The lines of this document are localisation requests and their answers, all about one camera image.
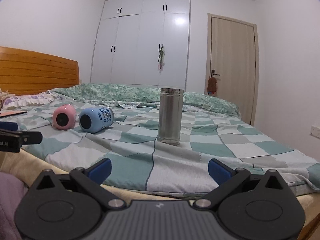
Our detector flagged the orange wooden headboard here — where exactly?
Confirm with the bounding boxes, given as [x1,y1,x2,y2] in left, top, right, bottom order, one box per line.
[1,47,80,95]

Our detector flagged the white wall socket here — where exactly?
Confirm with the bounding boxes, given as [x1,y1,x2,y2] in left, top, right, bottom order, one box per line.
[310,125,320,139]

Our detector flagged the stainless steel cup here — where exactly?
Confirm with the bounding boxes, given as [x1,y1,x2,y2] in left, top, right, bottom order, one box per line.
[157,88,184,146]

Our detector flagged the flat pink phone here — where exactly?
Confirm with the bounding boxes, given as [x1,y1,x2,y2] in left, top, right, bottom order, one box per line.
[0,111,27,118]

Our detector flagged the black door handle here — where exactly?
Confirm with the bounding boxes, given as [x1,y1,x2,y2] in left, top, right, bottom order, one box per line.
[210,69,219,77]

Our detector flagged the checkered teal bedspread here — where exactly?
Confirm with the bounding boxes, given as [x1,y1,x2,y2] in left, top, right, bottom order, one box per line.
[4,97,320,198]

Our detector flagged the light blue printed cup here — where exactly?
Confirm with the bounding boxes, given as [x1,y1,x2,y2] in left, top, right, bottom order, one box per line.
[79,106,114,134]

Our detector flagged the floral frilled pillow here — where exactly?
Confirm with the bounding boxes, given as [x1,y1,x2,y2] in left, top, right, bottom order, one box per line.
[1,93,55,110]

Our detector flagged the brown plush on handle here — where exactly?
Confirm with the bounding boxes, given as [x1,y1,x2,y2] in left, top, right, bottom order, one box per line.
[207,77,217,95]

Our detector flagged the pink cup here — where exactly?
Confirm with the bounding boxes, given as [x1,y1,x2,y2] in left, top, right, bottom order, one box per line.
[53,104,76,130]

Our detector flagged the white wardrobe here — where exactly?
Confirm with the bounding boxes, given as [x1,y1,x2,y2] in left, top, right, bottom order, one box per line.
[90,0,190,89]

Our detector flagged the beige door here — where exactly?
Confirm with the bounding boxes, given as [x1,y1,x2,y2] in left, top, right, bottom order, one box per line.
[204,14,259,125]

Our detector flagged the green floral quilt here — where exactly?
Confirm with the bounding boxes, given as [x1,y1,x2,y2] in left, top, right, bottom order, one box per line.
[49,83,241,119]

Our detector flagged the green hanging ornament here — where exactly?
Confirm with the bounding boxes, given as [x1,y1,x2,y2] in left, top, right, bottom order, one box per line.
[158,44,165,72]

